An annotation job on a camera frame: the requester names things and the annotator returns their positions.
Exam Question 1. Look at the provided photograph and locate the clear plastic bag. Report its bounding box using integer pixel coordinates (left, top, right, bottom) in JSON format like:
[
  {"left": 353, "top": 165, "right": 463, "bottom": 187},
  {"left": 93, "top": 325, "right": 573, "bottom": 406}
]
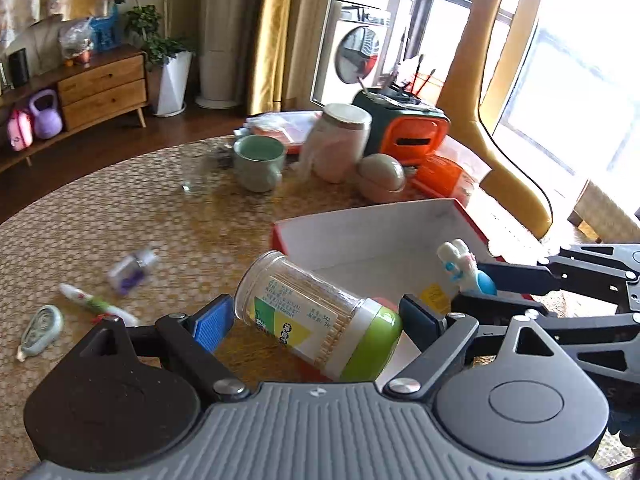
[{"left": 58, "top": 16, "right": 97, "bottom": 67}]

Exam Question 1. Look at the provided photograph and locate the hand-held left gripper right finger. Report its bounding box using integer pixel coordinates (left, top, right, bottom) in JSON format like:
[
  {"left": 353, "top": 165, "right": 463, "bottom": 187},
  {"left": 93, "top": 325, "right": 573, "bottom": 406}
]
[{"left": 382, "top": 294, "right": 576, "bottom": 398}]

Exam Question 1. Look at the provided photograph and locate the yellow curtain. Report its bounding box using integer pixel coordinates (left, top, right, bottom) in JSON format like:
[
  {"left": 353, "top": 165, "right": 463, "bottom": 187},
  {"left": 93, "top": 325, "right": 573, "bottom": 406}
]
[{"left": 247, "top": 0, "right": 312, "bottom": 117}]

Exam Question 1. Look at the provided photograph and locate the black cable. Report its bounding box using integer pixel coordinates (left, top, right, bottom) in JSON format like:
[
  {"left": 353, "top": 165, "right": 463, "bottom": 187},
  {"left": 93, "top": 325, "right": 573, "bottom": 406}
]
[{"left": 476, "top": 102, "right": 555, "bottom": 227}]

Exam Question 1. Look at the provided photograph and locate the beige egg-shaped container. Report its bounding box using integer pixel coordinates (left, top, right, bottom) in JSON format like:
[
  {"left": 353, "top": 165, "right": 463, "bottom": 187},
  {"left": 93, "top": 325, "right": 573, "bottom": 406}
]
[{"left": 355, "top": 153, "right": 406, "bottom": 204}]

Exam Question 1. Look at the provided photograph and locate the wicker sofa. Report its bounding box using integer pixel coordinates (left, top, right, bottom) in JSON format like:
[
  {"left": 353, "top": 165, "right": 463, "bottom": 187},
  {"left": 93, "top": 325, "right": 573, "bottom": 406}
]
[{"left": 569, "top": 179, "right": 640, "bottom": 257}]

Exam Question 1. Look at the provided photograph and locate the black speaker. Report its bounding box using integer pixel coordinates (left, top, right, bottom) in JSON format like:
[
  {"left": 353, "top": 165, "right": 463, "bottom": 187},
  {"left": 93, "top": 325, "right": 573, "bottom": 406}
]
[{"left": 8, "top": 48, "right": 30, "bottom": 88}]

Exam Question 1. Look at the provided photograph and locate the orange packet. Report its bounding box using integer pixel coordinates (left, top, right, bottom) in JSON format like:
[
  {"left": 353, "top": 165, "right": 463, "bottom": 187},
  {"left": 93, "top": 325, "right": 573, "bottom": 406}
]
[{"left": 409, "top": 154, "right": 479, "bottom": 207}]

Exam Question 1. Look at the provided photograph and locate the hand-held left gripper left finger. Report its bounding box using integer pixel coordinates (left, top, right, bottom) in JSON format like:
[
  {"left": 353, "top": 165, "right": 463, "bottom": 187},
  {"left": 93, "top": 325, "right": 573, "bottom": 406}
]
[{"left": 75, "top": 294, "right": 251, "bottom": 403}]

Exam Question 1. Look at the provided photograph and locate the white and blue rabbit figurine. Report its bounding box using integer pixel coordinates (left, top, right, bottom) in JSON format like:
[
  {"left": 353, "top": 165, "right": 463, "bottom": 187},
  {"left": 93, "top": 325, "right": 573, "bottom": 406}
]
[{"left": 436, "top": 240, "right": 498, "bottom": 297}]

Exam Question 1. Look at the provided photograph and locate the small white and purple bottle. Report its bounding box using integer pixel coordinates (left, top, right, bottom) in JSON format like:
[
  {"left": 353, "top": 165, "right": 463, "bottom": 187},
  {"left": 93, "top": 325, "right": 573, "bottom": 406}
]
[{"left": 107, "top": 248, "right": 159, "bottom": 296}]

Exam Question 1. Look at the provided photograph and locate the wooden cabinet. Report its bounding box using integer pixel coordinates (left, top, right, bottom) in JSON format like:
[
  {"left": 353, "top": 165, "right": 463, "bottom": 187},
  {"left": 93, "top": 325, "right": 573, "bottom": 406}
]
[{"left": 0, "top": 44, "right": 149, "bottom": 173}]

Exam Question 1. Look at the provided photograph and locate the white and green pen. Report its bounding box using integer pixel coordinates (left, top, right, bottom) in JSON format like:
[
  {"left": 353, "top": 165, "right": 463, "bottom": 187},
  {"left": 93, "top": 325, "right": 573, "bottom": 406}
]
[{"left": 59, "top": 283, "right": 139, "bottom": 327}]

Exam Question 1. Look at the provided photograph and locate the pink toy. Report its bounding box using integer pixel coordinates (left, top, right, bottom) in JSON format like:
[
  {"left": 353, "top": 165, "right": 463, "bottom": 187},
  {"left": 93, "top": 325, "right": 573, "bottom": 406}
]
[{"left": 6, "top": 109, "right": 34, "bottom": 153}]

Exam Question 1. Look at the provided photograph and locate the pale green correction tape dispenser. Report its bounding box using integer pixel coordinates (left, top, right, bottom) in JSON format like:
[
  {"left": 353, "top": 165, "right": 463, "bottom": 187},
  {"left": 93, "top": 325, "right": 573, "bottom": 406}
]
[{"left": 16, "top": 305, "right": 65, "bottom": 362}]

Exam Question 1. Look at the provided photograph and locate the yellow chair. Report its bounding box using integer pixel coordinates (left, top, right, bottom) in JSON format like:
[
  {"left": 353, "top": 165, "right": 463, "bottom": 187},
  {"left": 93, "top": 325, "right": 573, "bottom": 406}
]
[{"left": 442, "top": 0, "right": 554, "bottom": 239}]

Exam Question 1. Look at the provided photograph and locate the potted plant in white planter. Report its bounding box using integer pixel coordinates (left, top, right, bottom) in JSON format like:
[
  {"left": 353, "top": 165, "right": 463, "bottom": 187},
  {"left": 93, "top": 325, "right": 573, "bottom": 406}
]
[{"left": 106, "top": 0, "right": 197, "bottom": 117}]

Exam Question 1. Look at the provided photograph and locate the purple kettlebell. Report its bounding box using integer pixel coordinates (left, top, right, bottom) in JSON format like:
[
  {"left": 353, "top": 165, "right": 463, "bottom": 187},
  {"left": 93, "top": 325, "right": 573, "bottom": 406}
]
[{"left": 28, "top": 88, "right": 64, "bottom": 140}]

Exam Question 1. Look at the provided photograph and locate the red cardboard box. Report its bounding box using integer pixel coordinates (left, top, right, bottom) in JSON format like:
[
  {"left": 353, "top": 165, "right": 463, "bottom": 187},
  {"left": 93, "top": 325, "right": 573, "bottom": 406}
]
[{"left": 271, "top": 198, "right": 547, "bottom": 376}]

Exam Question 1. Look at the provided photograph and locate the toothpick jar with green lid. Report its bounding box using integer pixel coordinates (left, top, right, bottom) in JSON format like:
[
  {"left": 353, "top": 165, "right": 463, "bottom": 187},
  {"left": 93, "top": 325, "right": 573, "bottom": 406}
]
[{"left": 234, "top": 250, "right": 404, "bottom": 384}]

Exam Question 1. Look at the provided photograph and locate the white and pink jar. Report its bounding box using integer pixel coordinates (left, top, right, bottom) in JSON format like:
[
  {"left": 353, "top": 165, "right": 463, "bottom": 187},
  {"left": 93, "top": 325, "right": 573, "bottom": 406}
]
[{"left": 299, "top": 103, "right": 373, "bottom": 184}]

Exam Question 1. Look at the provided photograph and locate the clear plastic food container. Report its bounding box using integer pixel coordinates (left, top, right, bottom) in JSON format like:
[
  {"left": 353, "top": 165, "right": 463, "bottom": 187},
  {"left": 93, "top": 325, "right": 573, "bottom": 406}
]
[{"left": 244, "top": 109, "right": 322, "bottom": 155}]

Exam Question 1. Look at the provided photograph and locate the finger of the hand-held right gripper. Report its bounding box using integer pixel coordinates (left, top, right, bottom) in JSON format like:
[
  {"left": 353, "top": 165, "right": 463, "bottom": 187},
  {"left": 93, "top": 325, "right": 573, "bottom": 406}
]
[
  {"left": 477, "top": 244, "right": 640, "bottom": 306},
  {"left": 452, "top": 294, "right": 640, "bottom": 386}
]

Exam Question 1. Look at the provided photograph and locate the white washing machine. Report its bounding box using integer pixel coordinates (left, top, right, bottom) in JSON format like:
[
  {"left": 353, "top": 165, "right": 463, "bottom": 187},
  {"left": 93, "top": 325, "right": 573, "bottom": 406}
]
[{"left": 320, "top": 1, "right": 392, "bottom": 107}]

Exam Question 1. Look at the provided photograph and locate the green ceramic mug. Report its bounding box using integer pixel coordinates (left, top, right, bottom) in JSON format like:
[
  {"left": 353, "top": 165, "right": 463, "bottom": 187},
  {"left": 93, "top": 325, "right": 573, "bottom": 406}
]
[{"left": 233, "top": 134, "right": 287, "bottom": 194}]

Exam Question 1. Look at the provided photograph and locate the clear drinking glass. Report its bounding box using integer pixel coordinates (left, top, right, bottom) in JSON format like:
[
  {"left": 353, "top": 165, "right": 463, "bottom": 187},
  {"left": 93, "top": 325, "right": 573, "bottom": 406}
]
[{"left": 181, "top": 154, "right": 222, "bottom": 194}]

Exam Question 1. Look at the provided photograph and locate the green and orange tissue box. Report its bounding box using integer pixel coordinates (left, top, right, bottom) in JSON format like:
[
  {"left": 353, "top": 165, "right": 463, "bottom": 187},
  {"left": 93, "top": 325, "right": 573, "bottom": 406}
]
[{"left": 352, "top": 88, "right": 451, "bottom": 169}]

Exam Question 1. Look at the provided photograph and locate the blue toy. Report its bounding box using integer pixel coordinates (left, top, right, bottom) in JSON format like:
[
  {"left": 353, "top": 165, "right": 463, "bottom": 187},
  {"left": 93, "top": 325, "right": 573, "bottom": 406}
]
[{"left": 89, "top": 4, "right": 122, "bottom": 54}]

